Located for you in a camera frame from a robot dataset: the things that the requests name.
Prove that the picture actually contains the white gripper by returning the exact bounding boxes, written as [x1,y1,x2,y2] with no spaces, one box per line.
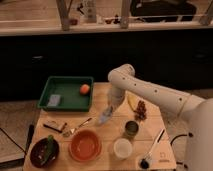
[107,86,125,112]

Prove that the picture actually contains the blue towel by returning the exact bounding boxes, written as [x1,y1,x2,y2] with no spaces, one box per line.
[98,106,113,125]

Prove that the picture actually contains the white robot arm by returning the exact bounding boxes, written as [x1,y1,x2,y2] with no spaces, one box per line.
[108,64,213,171]

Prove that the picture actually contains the yellow banana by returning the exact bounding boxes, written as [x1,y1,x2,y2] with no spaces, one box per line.
[127,93,138,111]

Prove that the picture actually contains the dark red grapes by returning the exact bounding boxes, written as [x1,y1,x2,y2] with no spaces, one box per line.
[135,101,147,120]

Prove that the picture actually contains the orange fruit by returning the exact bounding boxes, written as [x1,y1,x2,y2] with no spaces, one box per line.
[79,84,90,95]

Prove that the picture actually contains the metal cup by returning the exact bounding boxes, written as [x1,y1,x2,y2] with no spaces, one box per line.
[124,120,139,138]

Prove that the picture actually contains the green plastic tray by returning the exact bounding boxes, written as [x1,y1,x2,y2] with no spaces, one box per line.
[38,76,94,112]

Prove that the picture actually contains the white cup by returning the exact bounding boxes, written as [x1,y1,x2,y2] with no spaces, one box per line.
[113,138,132,159]

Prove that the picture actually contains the metal fork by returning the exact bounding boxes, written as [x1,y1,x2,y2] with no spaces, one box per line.
[62,118,92,137]

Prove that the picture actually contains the orange bowl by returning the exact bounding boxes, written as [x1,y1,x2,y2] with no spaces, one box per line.
[68,129,102,162]

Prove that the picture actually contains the green vegetable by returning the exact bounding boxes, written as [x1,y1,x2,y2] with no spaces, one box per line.
[41,135,54,165]

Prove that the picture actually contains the wooden table leg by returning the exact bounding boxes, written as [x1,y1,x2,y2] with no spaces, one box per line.
[120,0,131,29]
[56,0,70,31]

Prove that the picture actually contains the black bag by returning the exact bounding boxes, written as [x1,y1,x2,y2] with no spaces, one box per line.
[130,0,197,23]

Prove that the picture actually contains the dark brown bowl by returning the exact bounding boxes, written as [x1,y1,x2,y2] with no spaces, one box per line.
[30,138,59,168]

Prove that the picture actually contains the long handled brush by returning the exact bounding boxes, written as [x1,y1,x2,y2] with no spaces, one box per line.
[139,129,165,169]

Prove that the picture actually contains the black cable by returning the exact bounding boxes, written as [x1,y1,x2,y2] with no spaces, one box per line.
[170,133,193,171]

